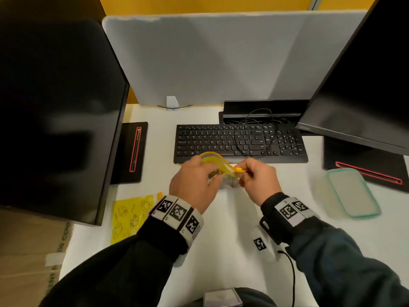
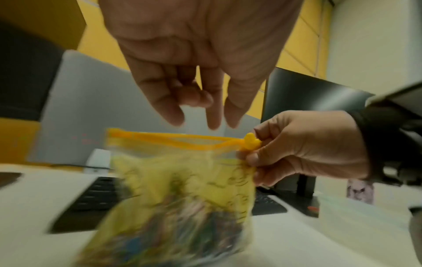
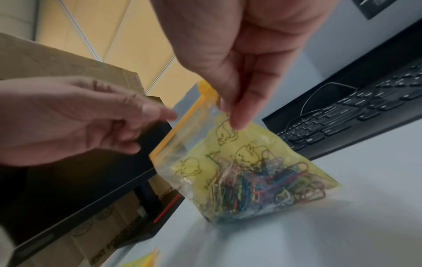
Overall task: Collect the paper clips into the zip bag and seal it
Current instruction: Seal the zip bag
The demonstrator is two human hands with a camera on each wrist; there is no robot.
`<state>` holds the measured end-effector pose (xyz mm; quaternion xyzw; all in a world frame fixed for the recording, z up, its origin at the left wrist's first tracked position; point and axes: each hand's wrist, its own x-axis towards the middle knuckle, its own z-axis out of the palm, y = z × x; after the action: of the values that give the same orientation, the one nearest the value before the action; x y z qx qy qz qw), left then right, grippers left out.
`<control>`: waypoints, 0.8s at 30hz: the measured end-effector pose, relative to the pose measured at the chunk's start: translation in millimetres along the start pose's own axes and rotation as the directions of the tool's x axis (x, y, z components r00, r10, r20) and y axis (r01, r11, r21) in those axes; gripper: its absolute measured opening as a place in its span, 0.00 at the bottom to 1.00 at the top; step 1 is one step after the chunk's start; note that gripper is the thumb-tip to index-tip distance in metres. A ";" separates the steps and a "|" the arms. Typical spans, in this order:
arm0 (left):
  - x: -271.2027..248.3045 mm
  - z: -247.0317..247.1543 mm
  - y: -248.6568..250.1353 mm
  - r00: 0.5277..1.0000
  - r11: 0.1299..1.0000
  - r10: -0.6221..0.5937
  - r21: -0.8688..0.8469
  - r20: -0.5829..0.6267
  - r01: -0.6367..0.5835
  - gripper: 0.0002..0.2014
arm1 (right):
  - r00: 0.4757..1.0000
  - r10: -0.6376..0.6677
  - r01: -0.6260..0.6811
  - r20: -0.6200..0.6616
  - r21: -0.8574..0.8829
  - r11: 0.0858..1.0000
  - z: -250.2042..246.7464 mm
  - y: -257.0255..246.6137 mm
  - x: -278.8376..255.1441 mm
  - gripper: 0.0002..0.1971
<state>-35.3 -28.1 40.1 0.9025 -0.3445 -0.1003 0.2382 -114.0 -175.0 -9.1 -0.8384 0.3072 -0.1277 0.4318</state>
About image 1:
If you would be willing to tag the grey name badge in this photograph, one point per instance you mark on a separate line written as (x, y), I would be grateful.
(222, 298)

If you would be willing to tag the person's right hand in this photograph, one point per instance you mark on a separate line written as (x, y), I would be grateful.
(263, 182)

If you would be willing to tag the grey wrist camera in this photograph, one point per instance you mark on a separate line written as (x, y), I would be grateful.
(180, 260)
(260, 244)

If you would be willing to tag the person's left forearm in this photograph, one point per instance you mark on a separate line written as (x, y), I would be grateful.
(121, 274)

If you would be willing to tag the black monitor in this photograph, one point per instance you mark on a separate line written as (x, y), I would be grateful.
(54, 118)
(364, 92)

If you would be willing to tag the black monitor base red stripe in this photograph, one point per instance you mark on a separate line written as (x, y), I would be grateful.
(338, 153)
(123, 159)

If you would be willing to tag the person's right forearm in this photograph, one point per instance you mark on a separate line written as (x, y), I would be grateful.
(338, 268)

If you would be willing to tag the person's left hand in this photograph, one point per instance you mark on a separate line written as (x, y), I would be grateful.
(191, 185)

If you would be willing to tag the left wrist marker band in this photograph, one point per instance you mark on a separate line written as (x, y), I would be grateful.
(177, 212)

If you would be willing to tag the grey partition post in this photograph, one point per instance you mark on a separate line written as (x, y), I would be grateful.
(315, 3)

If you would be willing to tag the clear container with green-rimmed lid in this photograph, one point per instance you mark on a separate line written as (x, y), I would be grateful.
(353, 193)

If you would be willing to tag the brown cardboard box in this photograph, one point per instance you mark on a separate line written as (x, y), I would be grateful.
(22, 262)

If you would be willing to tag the white table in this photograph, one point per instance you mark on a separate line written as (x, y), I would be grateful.
(223, 252)

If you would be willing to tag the white divider bracket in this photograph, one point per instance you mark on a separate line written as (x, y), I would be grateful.
(172, 101)

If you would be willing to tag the black keyboard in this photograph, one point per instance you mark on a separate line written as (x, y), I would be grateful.
(204, 140)

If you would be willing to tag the right wrist marker band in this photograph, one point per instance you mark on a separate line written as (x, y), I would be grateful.
(294, 211)

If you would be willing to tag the wrist marker band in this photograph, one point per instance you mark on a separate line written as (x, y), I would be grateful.
(177, 212)
(294, 211)

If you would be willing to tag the white desk divider panel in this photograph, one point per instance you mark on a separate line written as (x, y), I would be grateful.
(223, 57)

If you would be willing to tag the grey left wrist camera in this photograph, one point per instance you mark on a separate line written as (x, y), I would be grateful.
(180, 260)

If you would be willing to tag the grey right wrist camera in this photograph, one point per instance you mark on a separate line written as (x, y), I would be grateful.
(260, 244)

